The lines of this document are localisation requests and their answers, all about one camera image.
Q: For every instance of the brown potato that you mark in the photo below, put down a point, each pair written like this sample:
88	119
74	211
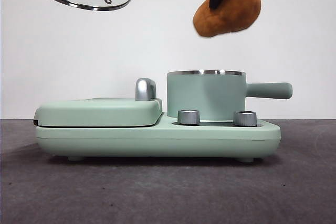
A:
225	22

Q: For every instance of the silver control knob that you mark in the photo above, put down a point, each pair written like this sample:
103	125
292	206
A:
244	119
188	117

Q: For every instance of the mint green breakfast machine base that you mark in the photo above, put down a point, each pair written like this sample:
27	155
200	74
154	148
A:
157	142

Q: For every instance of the mint green griddle cover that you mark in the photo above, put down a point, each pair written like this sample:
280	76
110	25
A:
99	112

